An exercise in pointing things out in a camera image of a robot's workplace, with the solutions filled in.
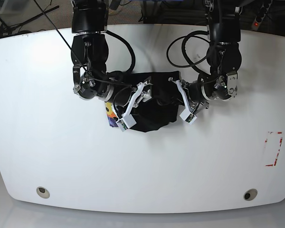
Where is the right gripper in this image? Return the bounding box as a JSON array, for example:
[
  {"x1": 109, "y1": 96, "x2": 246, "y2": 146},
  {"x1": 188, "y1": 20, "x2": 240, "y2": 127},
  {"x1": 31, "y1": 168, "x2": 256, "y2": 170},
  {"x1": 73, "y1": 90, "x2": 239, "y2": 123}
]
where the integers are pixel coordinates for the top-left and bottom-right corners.
[{"x1": 73, "y1": 68, "x2": 135, "y2": 106}]

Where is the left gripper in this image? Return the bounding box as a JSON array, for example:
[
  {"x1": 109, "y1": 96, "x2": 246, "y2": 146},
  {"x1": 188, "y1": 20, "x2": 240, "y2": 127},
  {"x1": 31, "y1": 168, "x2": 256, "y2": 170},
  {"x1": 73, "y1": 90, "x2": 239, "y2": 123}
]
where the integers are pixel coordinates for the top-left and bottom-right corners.
[{"x1": 187, "y1": 71, "x2": 238, "y2": 104}]

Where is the black graphic T-shirt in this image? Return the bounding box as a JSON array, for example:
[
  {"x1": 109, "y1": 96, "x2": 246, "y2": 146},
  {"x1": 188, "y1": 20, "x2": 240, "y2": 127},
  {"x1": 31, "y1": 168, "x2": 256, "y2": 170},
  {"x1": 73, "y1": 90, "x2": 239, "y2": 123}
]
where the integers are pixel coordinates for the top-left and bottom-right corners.
[{"x1": 107, "y1": 71, "x2": 184, "y2": 133}]

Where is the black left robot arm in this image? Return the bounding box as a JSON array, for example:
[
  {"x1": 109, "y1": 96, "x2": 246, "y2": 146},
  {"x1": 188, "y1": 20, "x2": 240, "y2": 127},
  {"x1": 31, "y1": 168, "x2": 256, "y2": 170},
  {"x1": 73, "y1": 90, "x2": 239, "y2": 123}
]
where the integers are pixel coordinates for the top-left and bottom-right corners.
[{"x1": 181, "y1": 0, "x2": 242, "y2": 104}]

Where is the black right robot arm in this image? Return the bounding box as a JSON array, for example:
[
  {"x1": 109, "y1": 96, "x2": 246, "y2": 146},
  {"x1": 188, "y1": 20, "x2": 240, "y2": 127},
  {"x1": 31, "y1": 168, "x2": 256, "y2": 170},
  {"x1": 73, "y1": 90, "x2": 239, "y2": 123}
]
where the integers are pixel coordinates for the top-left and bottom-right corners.
[{"x1": 71, "y1": 0, "x2": 136, "y2": 106}]

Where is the red tape rectangle marking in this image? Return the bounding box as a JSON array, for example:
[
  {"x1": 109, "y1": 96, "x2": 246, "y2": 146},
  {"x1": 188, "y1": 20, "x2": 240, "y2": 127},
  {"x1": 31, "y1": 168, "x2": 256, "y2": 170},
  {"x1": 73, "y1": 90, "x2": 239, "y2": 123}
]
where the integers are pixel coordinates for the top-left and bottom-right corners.
[{"x1": 263, "y1": 132, "x2": 283, "y2": 167}]

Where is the black tripod stand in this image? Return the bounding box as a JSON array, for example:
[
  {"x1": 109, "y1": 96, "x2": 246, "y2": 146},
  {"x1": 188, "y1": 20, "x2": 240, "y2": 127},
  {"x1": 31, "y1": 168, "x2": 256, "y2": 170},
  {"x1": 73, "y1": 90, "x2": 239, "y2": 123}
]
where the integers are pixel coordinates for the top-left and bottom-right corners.
[{"x1": 0, "y1": 5, "x2": 60, "y2": 40}]

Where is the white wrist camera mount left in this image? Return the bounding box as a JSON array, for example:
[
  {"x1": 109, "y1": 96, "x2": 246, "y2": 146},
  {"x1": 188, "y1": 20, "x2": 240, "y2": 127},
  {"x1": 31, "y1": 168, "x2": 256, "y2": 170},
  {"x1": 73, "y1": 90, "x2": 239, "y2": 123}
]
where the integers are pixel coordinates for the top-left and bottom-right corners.
[{"x1": 168, "y1": 77, "x2": 209, "y2": 125}]

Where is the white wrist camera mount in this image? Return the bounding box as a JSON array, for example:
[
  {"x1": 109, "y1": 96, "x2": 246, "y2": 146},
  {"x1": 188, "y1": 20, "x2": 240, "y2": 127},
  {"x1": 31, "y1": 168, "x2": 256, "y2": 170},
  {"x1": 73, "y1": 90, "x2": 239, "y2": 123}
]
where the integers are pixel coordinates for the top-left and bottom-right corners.
[
  {"x1": 168, "y1": 77, "x2": 209, "y2": 125},
  {"x1": 117, "y1": 80, "x2": 152, "y2": 132}
]

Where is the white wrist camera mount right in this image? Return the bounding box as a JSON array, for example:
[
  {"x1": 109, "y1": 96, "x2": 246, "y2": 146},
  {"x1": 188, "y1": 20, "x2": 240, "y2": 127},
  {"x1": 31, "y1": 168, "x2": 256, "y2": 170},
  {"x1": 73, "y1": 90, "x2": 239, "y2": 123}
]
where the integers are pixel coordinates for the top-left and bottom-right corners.
[{"x1": 117, "y1": 80, "x2": 152, "y2": 132}]

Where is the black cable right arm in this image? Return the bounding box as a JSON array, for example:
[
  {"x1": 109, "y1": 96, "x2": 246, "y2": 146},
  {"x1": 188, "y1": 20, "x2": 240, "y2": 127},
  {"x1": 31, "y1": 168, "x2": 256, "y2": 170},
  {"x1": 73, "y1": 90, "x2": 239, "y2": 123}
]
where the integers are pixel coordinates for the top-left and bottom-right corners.
[{"x1": 104, "y1": 29, "x2": 136, "y2": 76}]

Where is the power strip with red switch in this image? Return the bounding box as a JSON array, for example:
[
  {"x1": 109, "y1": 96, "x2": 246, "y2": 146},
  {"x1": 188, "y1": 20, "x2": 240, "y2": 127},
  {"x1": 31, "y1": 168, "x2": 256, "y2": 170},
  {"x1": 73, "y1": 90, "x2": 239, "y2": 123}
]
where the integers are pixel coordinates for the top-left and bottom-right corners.
[{"x1": 251, "y1": 0, "x2": 273, "y2": 31}]

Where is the right table cable grommet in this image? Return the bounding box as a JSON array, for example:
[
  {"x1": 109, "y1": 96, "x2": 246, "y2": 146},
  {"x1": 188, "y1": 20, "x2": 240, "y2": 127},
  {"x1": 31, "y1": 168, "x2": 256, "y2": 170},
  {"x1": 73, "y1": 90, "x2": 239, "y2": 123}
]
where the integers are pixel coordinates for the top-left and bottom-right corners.
[{"x1": 243, "y1": 189, "x2": 258, "y2": 201}]

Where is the table cable grommet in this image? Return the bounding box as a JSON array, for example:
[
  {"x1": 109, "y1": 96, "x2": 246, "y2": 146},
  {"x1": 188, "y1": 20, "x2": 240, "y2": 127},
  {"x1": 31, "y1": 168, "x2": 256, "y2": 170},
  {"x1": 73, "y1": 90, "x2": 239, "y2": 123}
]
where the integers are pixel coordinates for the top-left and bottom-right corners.
[
  {"x1": 243, "y1": 189, "x2": 258, "y2": 201},
  {"x1": 36, "y1": 187, "x2": 50, "y2": 199}
]

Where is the left table cable grommet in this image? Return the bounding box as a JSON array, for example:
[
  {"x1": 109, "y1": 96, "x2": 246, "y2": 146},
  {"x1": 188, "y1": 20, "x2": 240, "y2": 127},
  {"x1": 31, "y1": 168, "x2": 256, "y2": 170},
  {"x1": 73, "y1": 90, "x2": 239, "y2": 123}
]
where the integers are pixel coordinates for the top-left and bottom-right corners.
[{"x1": 36, "y1": 187, "x2": 50, "y2": 199}]

